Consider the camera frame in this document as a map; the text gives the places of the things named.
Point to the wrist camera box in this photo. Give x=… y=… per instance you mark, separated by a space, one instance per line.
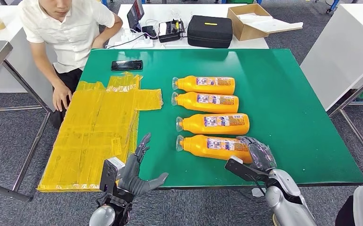
x=109 y=174
x=240 y=170

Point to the person's right forearm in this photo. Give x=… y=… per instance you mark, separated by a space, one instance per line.
x=52 y=73

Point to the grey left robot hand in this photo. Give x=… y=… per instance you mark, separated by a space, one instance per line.
x=131 y=177

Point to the black zip carrying case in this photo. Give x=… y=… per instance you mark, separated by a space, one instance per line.
x=209 y=34

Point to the open cardboard box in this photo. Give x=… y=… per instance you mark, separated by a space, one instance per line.
x=247 y=34

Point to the black smartphone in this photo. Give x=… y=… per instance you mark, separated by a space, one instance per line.
x=127 y=65

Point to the person's left forearm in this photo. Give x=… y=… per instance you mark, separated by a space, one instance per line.
x=112 y=29

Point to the orange detergent bottle clear cap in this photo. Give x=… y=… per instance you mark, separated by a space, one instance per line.
x=206 y=85
x=206 y=103
x=209 y=148
x=212 y=124

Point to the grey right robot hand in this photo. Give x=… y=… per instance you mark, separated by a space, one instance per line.
x=259 y=154

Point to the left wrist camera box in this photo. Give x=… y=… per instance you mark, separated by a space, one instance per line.
x=109 y=174

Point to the yellow plastic sheet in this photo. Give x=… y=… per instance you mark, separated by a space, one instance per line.
x=84 y=140

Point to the blue wheeled frame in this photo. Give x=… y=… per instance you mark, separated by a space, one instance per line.
x=333 y=5

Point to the person's right hand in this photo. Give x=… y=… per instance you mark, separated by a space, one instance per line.
x=62 y=96

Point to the black power adapter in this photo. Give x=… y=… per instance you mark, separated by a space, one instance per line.
x=150 y=31

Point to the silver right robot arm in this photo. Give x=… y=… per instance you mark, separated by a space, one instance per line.
x=284 y=206

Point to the white table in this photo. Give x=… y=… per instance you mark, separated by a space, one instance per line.
x=340 y=46
x=13 y=78
x=200 y=9

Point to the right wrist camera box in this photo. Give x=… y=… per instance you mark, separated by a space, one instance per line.
x=240 y=170

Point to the white paper sheet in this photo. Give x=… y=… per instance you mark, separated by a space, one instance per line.
x=275 y=26

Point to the black tablet computer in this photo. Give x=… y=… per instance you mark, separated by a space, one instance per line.
x=135 y=14

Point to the person's left hand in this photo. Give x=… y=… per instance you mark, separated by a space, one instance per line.
x=98 y=43

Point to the white power strip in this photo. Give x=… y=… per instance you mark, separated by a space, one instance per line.
x=144 y=43

